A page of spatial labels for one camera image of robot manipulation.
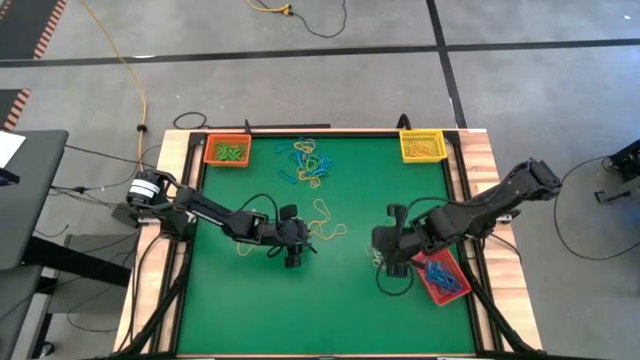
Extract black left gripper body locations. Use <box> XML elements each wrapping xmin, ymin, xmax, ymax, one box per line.
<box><xmin>264</xmin><ymin>203</ymin><xmax>314</xmax><ymax>270</ymax></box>

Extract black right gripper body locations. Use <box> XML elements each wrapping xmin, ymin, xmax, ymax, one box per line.
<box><xmin>370</xmin><ymin>203</ymin><xmax>426</xmax><ymax>279</ymax></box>

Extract blue rubber bands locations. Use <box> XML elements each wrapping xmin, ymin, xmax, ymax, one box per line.
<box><xmin>424</xmin><ymin>260</ymin><xmax>465</xmax><ymax>296</ymax></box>

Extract green rubber bands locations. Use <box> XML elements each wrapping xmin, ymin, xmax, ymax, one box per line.
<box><xmin>214</xmin><ymin>142</ymin><xmax>248</xmax><ymax>162</ymax></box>

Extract orange plastic basket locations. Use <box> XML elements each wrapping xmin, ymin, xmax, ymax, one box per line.
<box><xmin>203</xmin><ymin>133</ymin><xmax>253</xmax><ymax>169</ymax></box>

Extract green table mat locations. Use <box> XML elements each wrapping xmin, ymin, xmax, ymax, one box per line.
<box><xmin>177</xmin><ymin>137</ymin><xmax>477</xmax><ymax>357</ymax></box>

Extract red plastic basket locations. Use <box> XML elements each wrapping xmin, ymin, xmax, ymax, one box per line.
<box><xmin>412</xmin><ymin>248</ymin><xmax>473</xmax><ymax>307</ymax></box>

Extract yellow plastic basket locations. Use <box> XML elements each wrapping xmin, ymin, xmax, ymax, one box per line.
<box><xmin>398</xmin><ymin>128</ymin><xmax>449</xmax><ymax>165</ymax></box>

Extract black flat bar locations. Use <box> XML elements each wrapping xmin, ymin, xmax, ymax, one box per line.
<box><xmin>207</xmin><ymin>123</ymin><xmax>332</xmax><ymax>131</ymax></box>

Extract wooden table side panel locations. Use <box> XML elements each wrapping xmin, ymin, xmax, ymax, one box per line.
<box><xmin>449</xmin><ymin>128</ymin><xmax>544</xmax><ymax>351</ymax></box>
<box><xmin>113</xmin><ymin>128</ymin><xmax>201</xmax><ymax>354</ymax></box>

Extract black desk leg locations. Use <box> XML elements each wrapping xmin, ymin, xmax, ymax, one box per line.
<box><xmin>22</xmin><ymin>235</ymin><xmax>133</xmax><ymax>289</ymax></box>

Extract black equipment stand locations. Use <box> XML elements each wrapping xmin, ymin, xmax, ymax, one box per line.
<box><xmin>594</xmin><ymin>138</ymin><xmax>640</xmax><ymax>204</ymax></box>

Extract grey desk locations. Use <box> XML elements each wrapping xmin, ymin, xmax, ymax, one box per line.
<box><xmin>0</xmin><ymin>129</ymin><xmax>70</xmax><ymax>271</ymax></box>

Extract white paper sheet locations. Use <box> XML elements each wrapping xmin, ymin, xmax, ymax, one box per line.
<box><xmin>0</xmin><ymin>130</ymin><xmax>27</xmax><ymax>170</ymax></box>

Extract black mat with striped edge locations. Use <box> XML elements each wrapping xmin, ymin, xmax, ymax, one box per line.
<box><xmin>0</xmin><ymin>88</ymin><xmax>32</xmax><ymax>132</ymax></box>
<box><xmin>0</xmin><ymin>0</ymin><xmax>69</xmax><ymax>61</ymax></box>

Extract black table frame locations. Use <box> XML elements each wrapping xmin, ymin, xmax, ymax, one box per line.
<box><xmin>112</xmin><ymin>127</ymin><xmax>546</xmax><ymax>360</ymax></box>

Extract black floor cable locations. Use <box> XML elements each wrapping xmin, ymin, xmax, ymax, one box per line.
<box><xmin>288</xmin><ymin>0</ymin><xmax>353</xmax><ymax>38</ymax></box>
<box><xmin>63</xmin><ymin>143</ymin><xmax>164</xmax><ymax>166</ymax></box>
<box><xmin>553</xmin><ymin>155</ymin><xmax>640</xmax><ymax>262</ymax></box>

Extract black cable loop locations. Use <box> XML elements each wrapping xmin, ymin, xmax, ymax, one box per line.
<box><xmin>172</xmin><ymin>111</ymin><xmax>209</xmax><ymax>130</ymax></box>

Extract yellow hanging power cable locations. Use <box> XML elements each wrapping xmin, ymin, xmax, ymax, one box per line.
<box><xmin>79</xmin><ymin>0</ymin><xmax>150</xmax><ymax>179</ymax></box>

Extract yellow cable with plug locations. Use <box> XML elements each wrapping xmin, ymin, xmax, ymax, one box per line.
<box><xmin>244</xmin><ymin>0</ymin><xmax>294</xmax><ymax>16</ymax></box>

